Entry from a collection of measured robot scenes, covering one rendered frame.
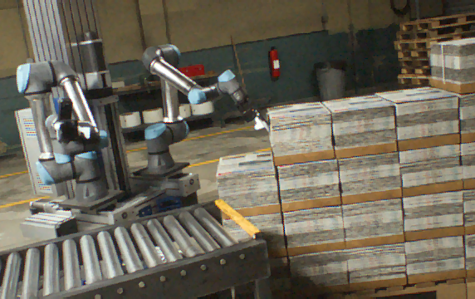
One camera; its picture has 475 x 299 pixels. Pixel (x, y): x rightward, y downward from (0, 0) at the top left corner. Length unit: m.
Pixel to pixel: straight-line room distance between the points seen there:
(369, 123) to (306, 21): 7.57
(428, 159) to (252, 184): 0.84
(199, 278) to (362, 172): 1.13
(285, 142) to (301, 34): 7.53
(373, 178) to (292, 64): 7.39
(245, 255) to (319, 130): 0.94
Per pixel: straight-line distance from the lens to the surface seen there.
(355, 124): 2.43
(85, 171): 2.40
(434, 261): 2.75
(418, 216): 2.64
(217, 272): 1.66
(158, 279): 1.61
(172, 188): 2.72
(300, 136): 2.42
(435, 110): 2.53
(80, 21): 2.68
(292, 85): 9.79
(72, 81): 2.32
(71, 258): 1.86
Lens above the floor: 1.46
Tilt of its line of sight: 13 degrees down
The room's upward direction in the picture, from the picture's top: 8 degrees counter-clockwise
